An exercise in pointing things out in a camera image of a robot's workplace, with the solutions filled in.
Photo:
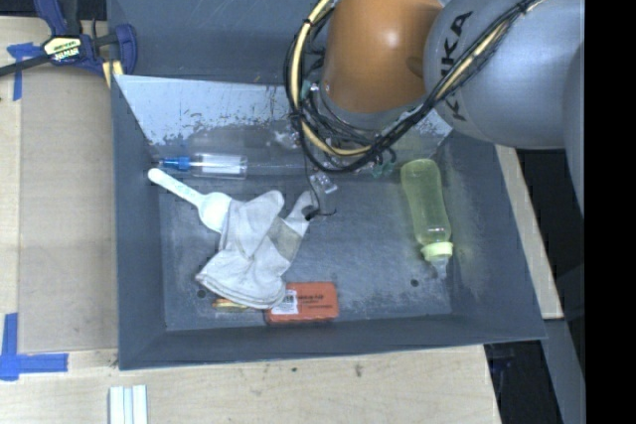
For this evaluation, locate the clear tube with blue cap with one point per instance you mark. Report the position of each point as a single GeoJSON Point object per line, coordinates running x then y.
{"type": "Point", "coordinates": [213, 165]}

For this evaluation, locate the yellow clear baby bottle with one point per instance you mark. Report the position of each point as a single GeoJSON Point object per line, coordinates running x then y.
{"type": "Point", "coordinates": [426, 203]}

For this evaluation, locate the white plastic scoop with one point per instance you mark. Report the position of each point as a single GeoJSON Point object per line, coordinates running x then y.
{"type": "Point", "coordinates": [211, 208]}

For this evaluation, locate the small yellow orange object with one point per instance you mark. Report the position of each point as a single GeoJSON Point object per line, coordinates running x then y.
{"type": "Point", "coordinates": [229, 305]}

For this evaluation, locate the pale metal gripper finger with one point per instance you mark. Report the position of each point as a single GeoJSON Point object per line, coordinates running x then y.
{"type": "Point", "coordinates": [330, 184]}
{"type": "Point", "coordinates": [316, 193]}

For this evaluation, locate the white cloth glove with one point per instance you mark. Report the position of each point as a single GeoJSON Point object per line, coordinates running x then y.
{"type": "Point", "coordinates": [253, 248]}

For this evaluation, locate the grey metal bin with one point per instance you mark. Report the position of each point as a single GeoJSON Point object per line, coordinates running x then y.
{"type": "Point", "coordinates": [367, 258]}

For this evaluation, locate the orange flat box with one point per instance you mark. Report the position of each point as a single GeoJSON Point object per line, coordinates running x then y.
{"type": "Point", "coordinates": [313, 303]}

